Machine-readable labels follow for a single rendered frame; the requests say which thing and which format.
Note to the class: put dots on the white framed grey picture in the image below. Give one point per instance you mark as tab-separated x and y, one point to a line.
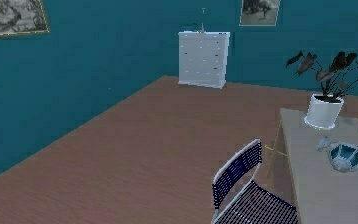
259	12

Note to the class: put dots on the gold framed grey picture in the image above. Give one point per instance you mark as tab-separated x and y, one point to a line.
13	15

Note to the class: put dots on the beige table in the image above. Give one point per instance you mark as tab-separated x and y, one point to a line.
327	180

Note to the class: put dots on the small pale grey figurine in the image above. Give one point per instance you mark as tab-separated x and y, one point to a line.
324	143

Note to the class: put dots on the blue mesh white frame chair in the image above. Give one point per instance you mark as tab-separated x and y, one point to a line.
247	193

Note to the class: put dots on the dark plant in white pot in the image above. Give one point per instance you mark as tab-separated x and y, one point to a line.
324	110

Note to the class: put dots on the thin grey lamp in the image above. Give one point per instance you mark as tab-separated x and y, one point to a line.
202	25

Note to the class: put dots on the white chest of drawers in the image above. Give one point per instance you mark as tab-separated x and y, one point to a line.
203	59

